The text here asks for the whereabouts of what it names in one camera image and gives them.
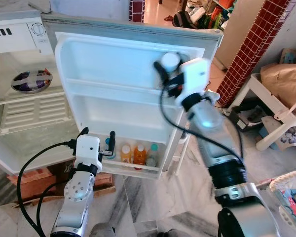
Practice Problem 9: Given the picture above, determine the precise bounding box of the black box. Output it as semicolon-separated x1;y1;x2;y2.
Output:
236;105;263;132

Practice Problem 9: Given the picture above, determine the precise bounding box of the colourful baby bouncer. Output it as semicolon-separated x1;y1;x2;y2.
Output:
269;167;296;237

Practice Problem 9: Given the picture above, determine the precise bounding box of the black backpack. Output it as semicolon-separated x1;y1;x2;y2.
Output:
172;10;194;29

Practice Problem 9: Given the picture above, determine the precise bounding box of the clear bottle green cap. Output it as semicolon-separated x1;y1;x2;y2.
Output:
147;144;159;168

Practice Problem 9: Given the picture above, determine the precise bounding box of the white capped bottle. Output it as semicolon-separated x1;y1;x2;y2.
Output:
160;51;182;73

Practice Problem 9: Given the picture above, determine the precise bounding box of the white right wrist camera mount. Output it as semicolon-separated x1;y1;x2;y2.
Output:
180;58;211;105

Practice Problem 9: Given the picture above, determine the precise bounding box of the wide red tiled pillar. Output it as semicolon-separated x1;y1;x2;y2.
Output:
216;0;290;108

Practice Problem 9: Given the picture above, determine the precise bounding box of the narrow red tiled pillar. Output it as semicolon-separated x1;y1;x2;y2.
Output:
129;0;146;23

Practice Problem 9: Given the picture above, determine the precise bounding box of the orange juice bottle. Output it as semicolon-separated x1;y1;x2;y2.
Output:
133;144;147;167
120;144;133;164

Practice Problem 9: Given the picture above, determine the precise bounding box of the brick and wood fridge base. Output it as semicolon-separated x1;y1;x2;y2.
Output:
6;165;115;202

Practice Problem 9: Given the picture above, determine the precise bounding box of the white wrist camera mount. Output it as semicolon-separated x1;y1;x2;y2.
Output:
180;58;211;105
74;135;104;174

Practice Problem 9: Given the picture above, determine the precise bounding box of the brown paper bag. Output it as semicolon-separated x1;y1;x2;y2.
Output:
260;63;296;113

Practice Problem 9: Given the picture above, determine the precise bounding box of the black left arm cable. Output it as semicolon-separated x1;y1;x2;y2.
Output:
16;141;78;237

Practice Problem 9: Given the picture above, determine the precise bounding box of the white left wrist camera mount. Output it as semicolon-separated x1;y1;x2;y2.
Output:
74;135;104;174

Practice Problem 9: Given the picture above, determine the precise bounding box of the white fridge door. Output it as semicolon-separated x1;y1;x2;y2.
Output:
41;13;224;180

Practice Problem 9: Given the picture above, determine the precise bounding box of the grey cloth pile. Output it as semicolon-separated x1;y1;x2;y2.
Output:
279;123;296;146

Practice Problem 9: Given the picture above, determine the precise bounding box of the steel bowl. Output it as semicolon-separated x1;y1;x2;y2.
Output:
10;69;53;94

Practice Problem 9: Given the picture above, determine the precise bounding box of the white fridge body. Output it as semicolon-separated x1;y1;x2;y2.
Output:
0;9;78;174

